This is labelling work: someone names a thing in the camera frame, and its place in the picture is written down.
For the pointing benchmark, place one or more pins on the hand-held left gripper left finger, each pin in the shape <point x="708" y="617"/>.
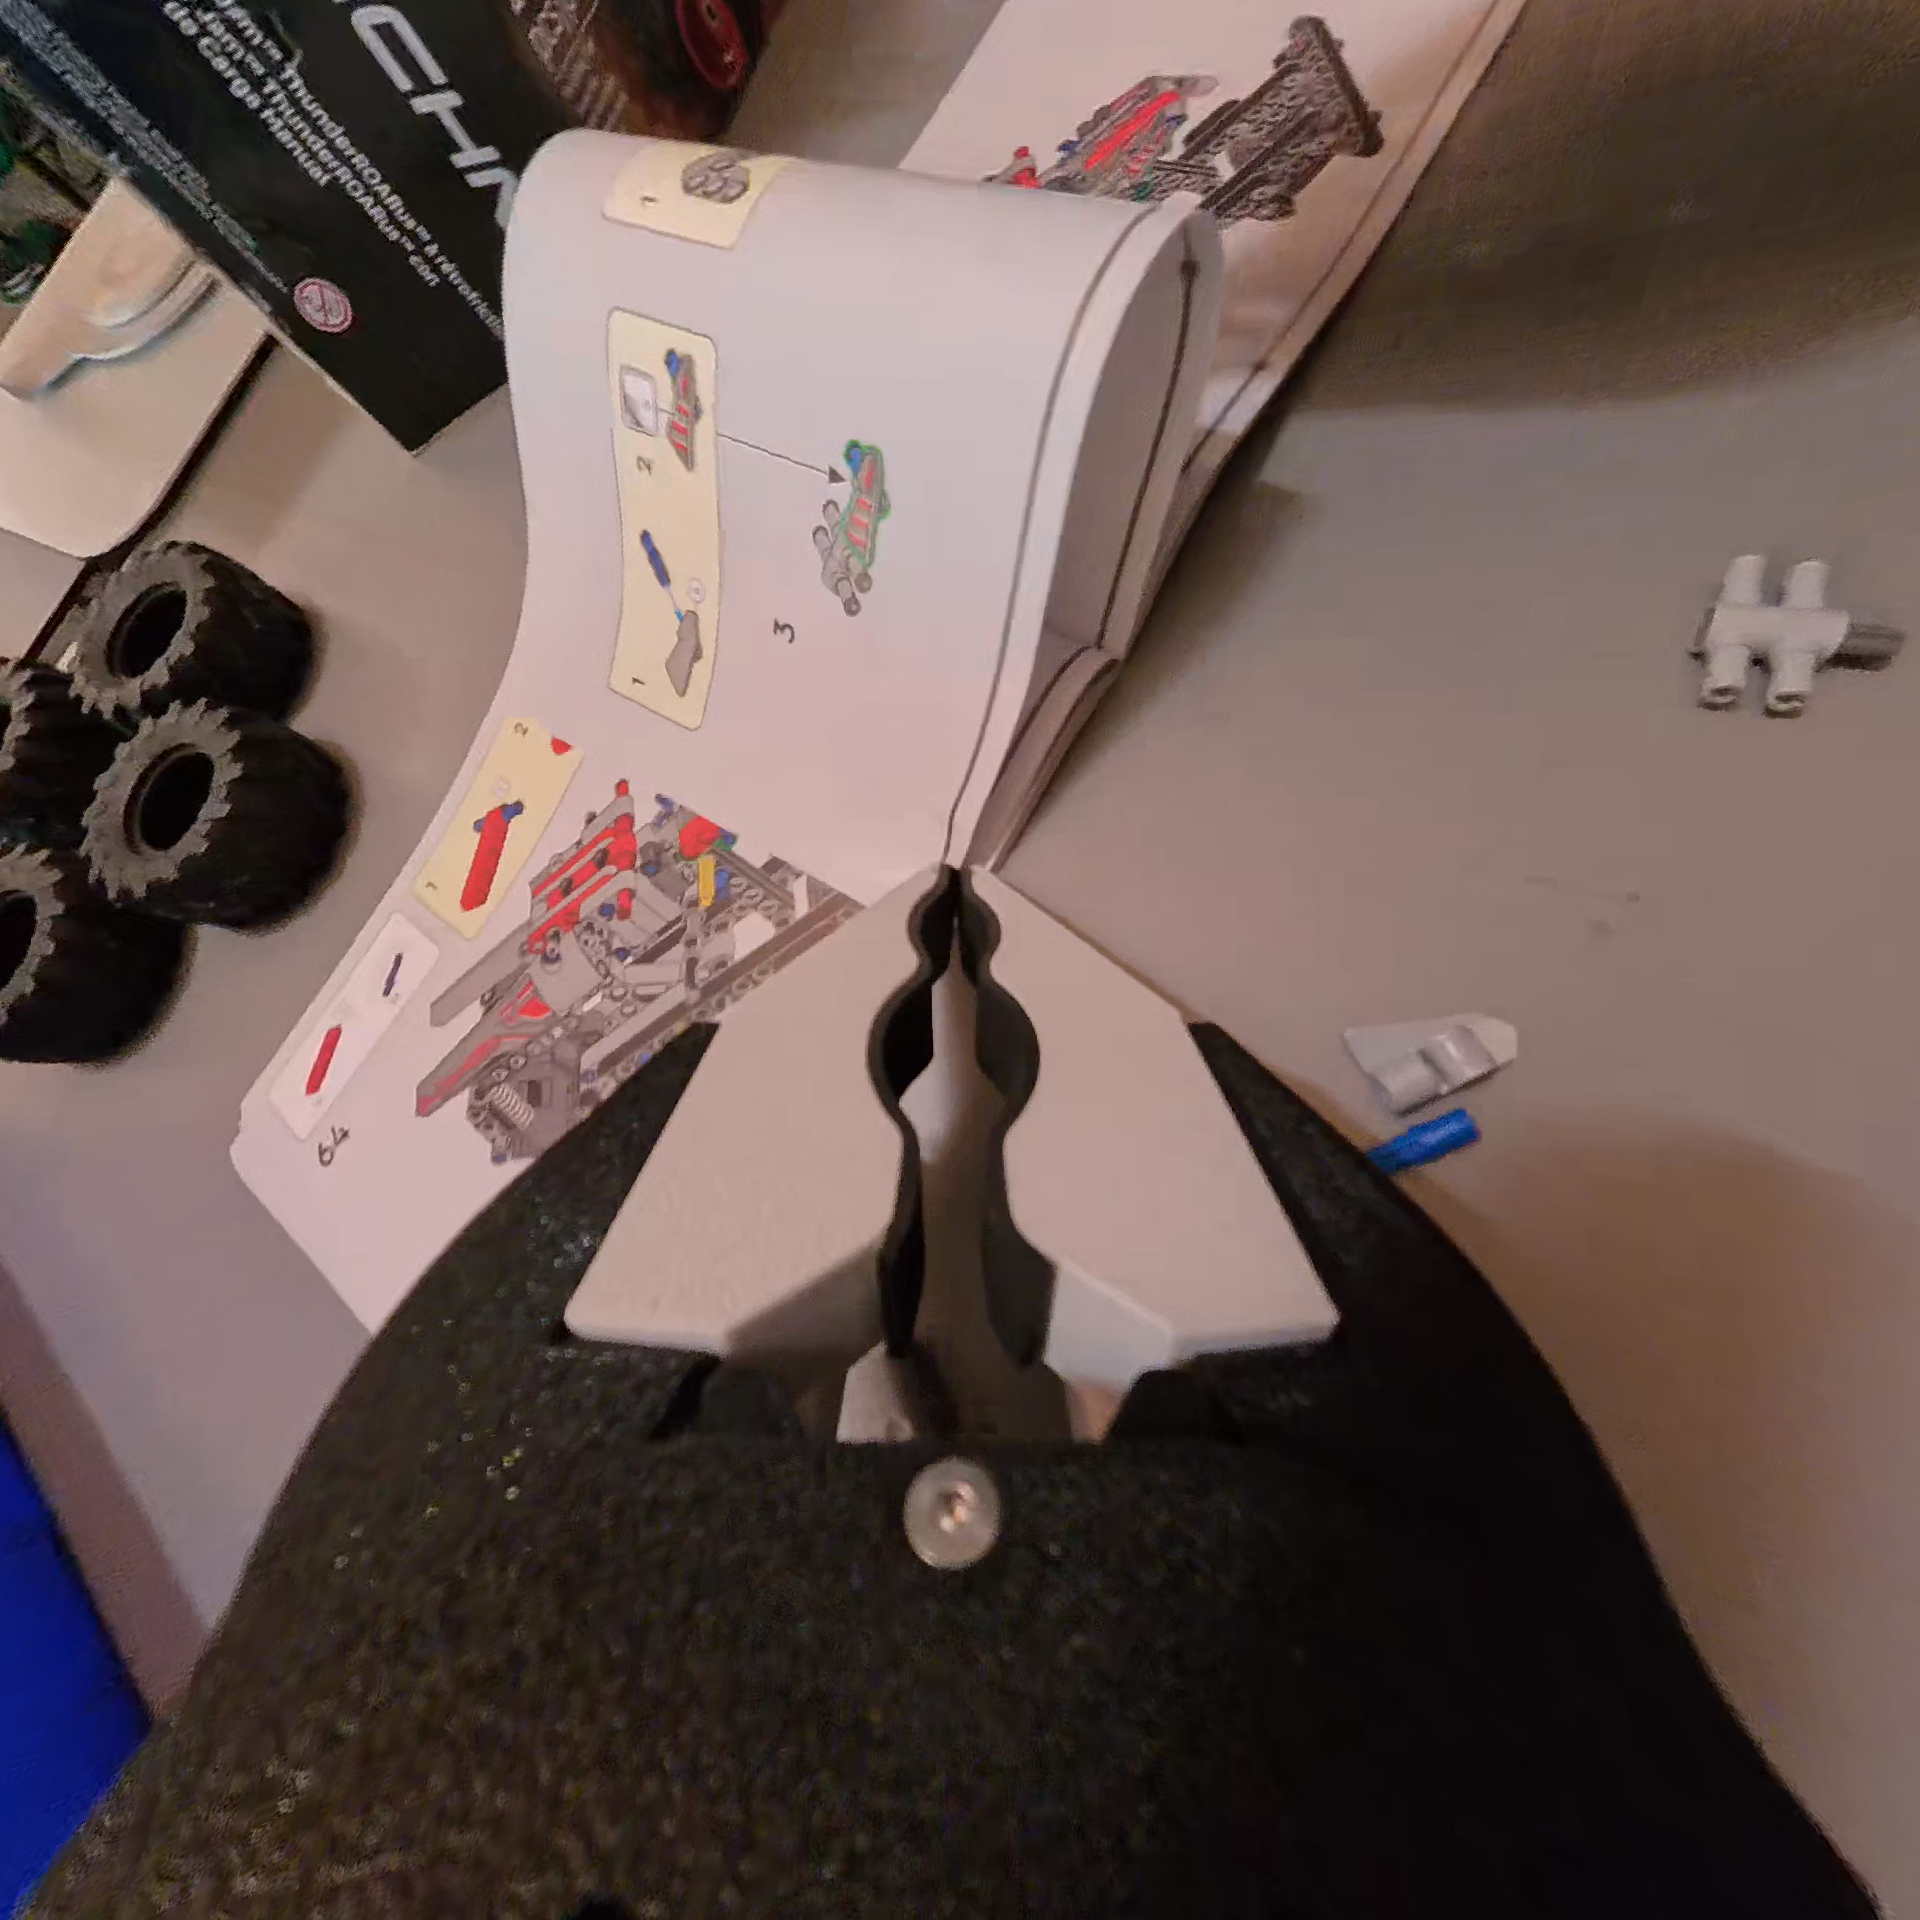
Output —
<point x="752" y="1184"/>

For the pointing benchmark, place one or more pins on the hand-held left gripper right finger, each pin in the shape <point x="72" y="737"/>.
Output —
<point x="1155" y="1184"/>

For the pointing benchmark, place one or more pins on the small grey panel brick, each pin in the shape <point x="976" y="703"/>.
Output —
<point x="1425" y="1057"/>

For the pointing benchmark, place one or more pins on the white instruction booklet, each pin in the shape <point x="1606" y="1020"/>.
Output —
<point x="901" y="450"/>

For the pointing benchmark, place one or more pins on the grey connector brick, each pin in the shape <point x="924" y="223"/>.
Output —
<point x="1779" y="634"/>

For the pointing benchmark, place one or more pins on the blue toy pin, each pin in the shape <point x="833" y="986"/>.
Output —
<point x="1413" y="1144"/>

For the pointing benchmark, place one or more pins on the black toy tyre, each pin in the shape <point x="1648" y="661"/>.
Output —
<point x="270" y="809"/>
<point x="228" y="634"/>
<point x="45" y="754"/>
<point x="108" y="977"/>

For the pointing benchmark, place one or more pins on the blue plastic bin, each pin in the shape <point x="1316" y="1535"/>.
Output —
<point x="58" y="1653"/>

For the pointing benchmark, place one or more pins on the white paper sheet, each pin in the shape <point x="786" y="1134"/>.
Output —
<point x="88" y="450"/>

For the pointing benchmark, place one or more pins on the dark toy truck box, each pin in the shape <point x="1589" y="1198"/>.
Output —
<point x="304" y="194"/>

